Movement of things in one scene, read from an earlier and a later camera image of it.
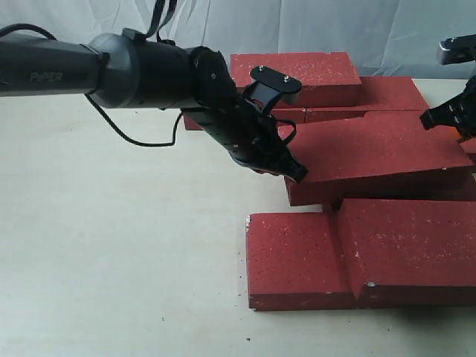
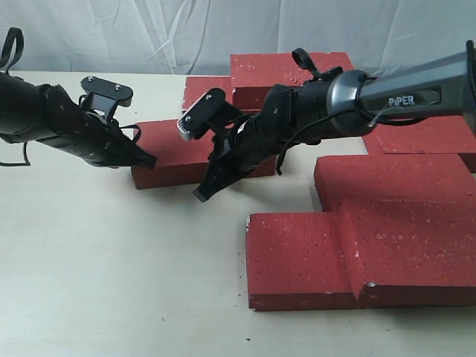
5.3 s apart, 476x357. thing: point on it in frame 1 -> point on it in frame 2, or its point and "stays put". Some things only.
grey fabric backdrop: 383,38 stays put
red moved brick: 409,253 stays put
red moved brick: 384,155 -> 180,162
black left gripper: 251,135 -> 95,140
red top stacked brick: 327,79 stays put
